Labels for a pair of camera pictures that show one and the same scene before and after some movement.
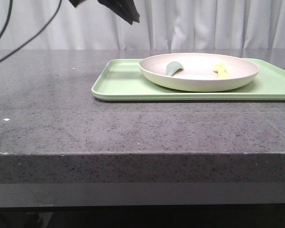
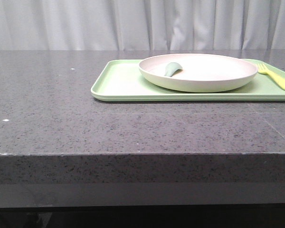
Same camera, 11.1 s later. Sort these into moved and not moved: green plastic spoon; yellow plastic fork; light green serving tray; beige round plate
Moved: yellow plastic fork
Not moved: green plastic spoon; beige round plate; light green serving tray
